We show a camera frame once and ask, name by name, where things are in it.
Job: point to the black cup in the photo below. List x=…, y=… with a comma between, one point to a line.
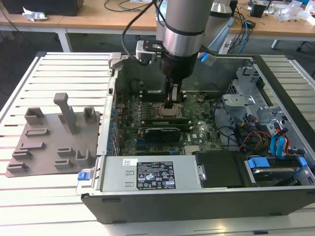
x=257, y=9

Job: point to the black open PC case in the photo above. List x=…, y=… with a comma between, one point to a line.
x=172, y=209

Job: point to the crumpled white plastic wrap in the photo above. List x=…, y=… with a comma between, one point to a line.
x=34, y=15

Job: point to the clear plastic bags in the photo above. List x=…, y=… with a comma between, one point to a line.
x=295, y=11

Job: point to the small black box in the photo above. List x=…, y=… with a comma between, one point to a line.
x=251, y=24

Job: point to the hard disk in blue carrier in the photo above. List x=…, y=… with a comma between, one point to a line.
x=258, y=163

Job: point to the silver CPU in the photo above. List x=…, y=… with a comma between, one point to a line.
x=172, y=112

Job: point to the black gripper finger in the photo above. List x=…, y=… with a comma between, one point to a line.
x=169, y=103

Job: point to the grey power supply unit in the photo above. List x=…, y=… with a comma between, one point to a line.
x=115, y=172

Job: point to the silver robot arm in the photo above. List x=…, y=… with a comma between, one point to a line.
x=184, y=19

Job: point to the grey parts rack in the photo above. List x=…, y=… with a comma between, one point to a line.
x=49, y=138

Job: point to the black office chair base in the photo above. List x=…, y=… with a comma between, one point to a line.
x=306, y=45

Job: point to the white power strip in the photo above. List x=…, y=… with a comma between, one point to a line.
x=225, y=46

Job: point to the metal CPU socket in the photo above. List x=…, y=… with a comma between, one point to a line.
x=157, y=114

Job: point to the wooden desk with white legs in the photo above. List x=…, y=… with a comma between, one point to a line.
x=283, y=28
x=86, y=19

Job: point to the silver metal drive cage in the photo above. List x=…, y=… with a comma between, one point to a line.
x=242, y=100

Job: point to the black graphics card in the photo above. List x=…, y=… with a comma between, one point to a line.
x=162, y=134

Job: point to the silver chipset heatsink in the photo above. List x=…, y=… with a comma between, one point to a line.
x=192, y=149

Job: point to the black RAM slots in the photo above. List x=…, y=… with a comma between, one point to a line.
x=167, y=127
x=152, y=96

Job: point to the black plastic shroud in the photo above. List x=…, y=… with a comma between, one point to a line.
x=219, y=169

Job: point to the black computer box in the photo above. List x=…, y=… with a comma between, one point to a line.
x=44, y=7

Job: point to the green motherboard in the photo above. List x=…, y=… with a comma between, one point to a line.
x=204, y=127

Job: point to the green RAM stick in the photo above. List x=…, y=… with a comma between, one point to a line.
x=160, y=121

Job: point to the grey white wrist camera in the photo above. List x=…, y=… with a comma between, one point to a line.
x=145, y=50

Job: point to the round coin cell battery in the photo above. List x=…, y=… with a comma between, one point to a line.
x=200, y=98

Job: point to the blue plastic case latch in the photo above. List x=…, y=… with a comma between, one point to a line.
x=83, y=176

